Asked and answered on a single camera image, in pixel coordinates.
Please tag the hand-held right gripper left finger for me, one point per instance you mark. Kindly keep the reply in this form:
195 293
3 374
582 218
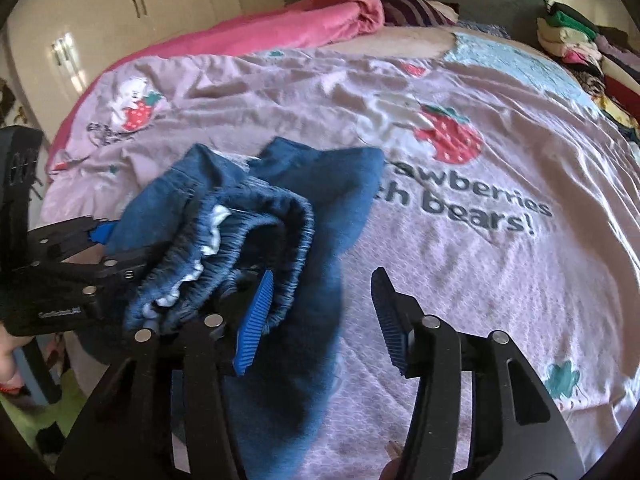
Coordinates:
255 325

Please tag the dark striped pillow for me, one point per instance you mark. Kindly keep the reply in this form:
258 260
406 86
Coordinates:
410 7

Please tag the person's left hand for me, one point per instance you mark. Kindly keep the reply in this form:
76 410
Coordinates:
10 360

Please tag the beige bed sheet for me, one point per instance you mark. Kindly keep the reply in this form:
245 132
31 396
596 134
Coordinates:
390 42

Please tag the blue denim pants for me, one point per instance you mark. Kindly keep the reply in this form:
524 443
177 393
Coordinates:
320 240

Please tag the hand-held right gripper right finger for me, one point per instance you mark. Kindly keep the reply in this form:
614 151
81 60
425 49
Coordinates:
390 325

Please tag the person's green clothing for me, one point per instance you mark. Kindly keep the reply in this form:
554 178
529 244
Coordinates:
30 405

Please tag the cream wardrobe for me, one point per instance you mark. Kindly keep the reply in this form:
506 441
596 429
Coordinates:
125 15

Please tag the pile of folded clothes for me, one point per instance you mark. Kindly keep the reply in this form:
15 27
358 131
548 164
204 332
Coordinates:
600 60

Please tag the blue floral cloth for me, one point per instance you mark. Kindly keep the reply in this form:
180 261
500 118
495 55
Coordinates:
482 29

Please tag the person's right hand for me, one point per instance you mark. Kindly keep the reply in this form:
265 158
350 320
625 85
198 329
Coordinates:
391 462

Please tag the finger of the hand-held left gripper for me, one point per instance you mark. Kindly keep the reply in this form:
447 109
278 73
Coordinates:
65 290
102 232

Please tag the pink strawberry printed blanket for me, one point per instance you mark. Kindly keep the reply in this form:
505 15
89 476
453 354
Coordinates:
475 285

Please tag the pink quilt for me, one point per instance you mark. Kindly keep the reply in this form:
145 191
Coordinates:
250 25

